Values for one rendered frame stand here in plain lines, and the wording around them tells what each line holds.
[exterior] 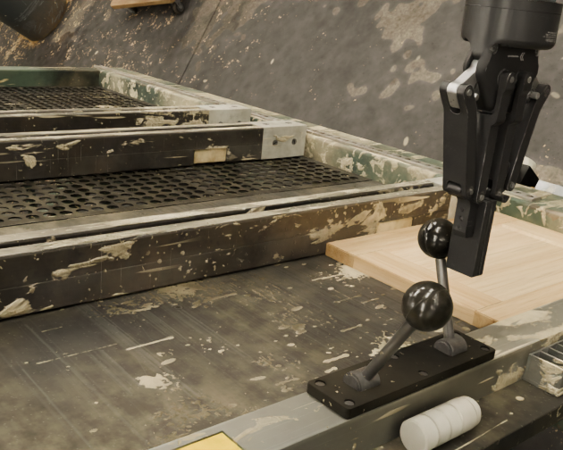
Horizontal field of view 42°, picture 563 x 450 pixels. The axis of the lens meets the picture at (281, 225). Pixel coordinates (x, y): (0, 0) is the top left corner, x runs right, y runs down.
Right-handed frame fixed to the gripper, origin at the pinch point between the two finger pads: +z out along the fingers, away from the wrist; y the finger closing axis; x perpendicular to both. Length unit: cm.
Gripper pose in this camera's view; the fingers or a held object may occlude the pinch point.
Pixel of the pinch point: (470, 234)
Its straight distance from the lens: 66.7
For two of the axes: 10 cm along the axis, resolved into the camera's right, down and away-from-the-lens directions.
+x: -6.4, -2.9, 7.1
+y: 7.6, -1.2, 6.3
